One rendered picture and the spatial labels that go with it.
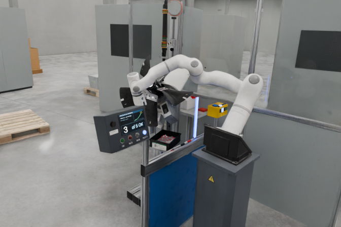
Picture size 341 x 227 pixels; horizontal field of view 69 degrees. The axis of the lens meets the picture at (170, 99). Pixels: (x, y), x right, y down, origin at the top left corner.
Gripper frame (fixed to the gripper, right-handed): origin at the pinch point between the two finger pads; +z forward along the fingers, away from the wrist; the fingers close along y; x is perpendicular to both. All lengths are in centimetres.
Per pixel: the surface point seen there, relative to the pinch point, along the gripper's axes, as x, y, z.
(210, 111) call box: -42, -34, 15
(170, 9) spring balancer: -98, 43, -54
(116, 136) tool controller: 49, -42, -26
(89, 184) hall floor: 34, 81, 100
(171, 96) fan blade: -20.0, -14.5, -6.0
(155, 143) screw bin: 9.8, -19.7, 17.2
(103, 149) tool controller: 56, -37, -20
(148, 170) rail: 34, -38, 13
